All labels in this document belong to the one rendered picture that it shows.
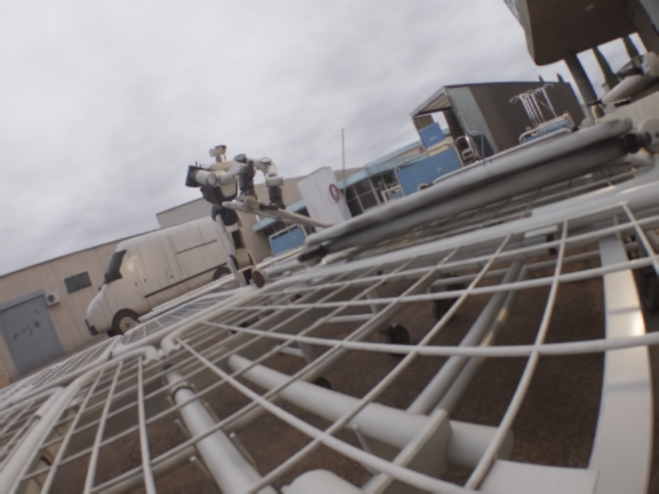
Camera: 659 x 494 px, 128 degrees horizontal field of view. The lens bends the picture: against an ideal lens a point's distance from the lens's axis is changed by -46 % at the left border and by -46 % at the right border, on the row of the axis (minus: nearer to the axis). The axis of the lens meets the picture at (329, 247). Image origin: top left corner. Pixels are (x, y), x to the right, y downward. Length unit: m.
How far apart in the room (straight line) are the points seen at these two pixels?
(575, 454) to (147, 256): 8.54
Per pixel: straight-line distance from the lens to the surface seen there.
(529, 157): 0.46
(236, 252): 2.27
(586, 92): 11.98
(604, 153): 0.57
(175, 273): 8.63
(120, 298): 8.13
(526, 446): 0.73
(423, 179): 3.05
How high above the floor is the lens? 0.58
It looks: 3 degrees down
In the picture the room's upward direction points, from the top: 22 degrees counter-clockwise
